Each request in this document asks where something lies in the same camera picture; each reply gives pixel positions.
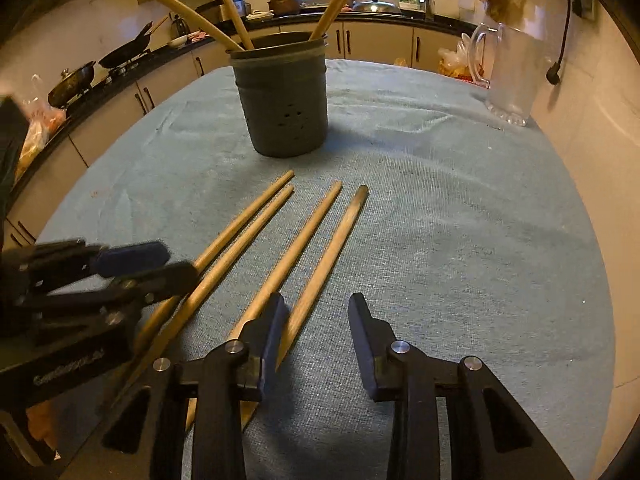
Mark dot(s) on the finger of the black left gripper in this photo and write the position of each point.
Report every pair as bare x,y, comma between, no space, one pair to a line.
151,286
130,259

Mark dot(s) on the dark cooking pot with lid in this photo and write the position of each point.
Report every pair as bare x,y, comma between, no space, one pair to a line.
71,85

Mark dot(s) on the black wok on stove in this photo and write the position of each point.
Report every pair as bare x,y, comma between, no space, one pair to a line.
128,51

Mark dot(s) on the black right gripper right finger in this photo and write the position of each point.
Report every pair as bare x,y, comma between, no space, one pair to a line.
372,338

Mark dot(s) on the clear glass pitcher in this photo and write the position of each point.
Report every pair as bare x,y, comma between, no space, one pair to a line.
518,66

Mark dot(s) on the dark green utensil holder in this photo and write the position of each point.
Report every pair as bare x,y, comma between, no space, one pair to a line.
282,89

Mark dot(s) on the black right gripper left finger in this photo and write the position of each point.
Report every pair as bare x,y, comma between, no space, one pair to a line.
262,338

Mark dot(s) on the blue terry table cloth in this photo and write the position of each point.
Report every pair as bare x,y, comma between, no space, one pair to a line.
473,240

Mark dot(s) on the brown pot by sink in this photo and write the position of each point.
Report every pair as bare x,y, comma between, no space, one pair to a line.
284,7

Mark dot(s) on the plastic bag on counter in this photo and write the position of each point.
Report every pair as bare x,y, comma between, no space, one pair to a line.
44,122

